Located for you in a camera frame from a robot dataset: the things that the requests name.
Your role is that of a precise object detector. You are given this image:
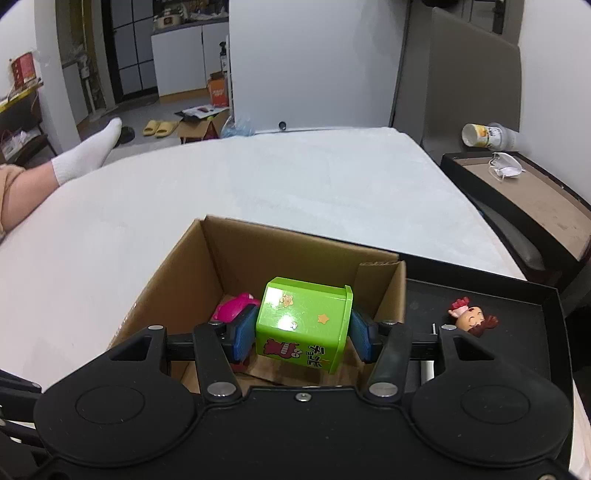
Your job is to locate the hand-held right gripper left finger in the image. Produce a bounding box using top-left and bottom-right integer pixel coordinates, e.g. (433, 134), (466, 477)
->
(107, 306), (260, 400)

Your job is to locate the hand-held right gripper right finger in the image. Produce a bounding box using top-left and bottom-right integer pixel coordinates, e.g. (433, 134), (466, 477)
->
(349, 308), (497, 400)

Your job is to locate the green printed plastic box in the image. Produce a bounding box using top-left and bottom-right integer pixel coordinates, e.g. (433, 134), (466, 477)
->
(255, 277), (354, 374)

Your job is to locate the brown cardboard box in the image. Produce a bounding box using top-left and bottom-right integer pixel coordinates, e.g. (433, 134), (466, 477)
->
(107, 215), (407, 393)

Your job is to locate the small doll head figurine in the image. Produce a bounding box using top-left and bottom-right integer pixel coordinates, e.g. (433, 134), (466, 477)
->
(447, 298), (500, 339)

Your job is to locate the black tray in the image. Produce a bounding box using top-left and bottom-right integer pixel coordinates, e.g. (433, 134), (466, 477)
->
(318, 237), (575, 407)

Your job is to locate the pink toy figure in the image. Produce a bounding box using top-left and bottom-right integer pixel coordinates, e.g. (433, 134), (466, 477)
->
(211, 292), (263, 372)

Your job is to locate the blue plastic bag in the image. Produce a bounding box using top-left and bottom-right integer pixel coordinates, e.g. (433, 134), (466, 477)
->
(221, 116), (254, 139)

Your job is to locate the open cardboard box with papers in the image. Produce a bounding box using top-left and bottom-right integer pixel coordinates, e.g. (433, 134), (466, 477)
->
(175, 105), (232, 145)

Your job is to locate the white face mask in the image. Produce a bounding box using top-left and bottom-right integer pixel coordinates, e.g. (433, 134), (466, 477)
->
(488, 152), (527, 180)

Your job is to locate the brown side table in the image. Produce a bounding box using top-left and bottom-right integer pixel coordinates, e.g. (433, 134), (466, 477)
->
(440, 151), (591, 278)

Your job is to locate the yellow label bottle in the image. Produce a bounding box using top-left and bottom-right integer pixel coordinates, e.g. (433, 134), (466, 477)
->
(462, 122), (520, 151)

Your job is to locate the orange carton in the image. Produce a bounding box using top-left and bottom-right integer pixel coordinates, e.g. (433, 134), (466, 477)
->
(206, 71), (230, 108)

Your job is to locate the person's leg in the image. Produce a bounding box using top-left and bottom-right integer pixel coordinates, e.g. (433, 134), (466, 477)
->
(0, 161), (61, 241)

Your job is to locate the white cabinet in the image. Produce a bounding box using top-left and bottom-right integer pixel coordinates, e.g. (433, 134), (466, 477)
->
(151, 19), (230, 99)

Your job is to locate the black framed glass door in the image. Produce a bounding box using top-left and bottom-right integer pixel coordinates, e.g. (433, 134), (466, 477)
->
(102, 0), (160, 104)

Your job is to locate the dark storage shelf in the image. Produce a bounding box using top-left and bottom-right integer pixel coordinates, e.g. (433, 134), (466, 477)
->
(0, 78), (58, 168)

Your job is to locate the red box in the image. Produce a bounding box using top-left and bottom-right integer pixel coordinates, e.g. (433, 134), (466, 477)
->
(9, 52), (38, 89)

